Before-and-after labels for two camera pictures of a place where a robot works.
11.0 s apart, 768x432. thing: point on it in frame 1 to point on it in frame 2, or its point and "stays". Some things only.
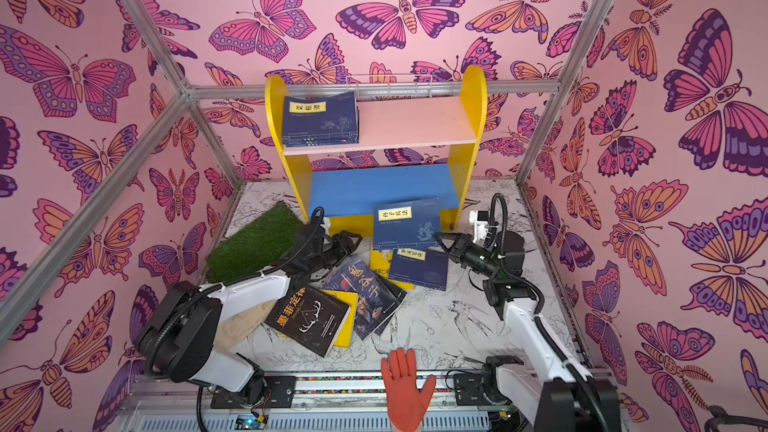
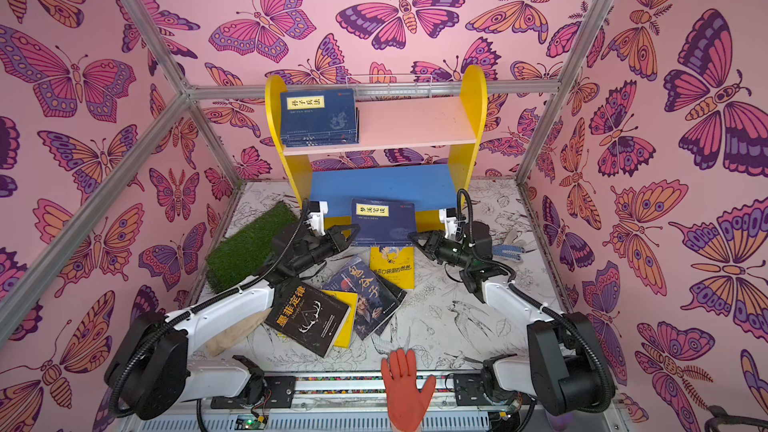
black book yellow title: [309, 317] stays
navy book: [314, 137] stays
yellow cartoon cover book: [381, 263] stays
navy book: [406, 224] to [328, 112]
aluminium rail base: [346, 403] stays
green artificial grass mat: [259, 244] stays
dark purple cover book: [375, 300] stays
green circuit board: [249, 422] stays
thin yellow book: [345, 338] stays
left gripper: [349, 247] to [335, 244]
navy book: [427, 269] to [384, 222]
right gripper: [456, 249] to [441, 247]
